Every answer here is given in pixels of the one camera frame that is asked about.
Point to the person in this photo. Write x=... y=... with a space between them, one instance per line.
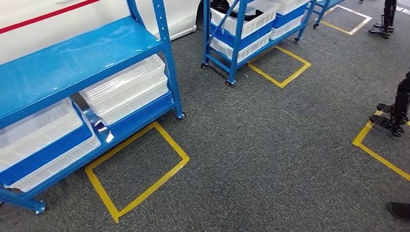
x=400 y=210

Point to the white car with red stripe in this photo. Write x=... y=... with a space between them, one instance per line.
x=96 y=19

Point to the black part in crate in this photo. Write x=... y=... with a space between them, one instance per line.
x=221 y=6

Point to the blue metal shelf rack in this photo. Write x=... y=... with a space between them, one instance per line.
x=64 y=64
x=321 y=12
x=238 y=41

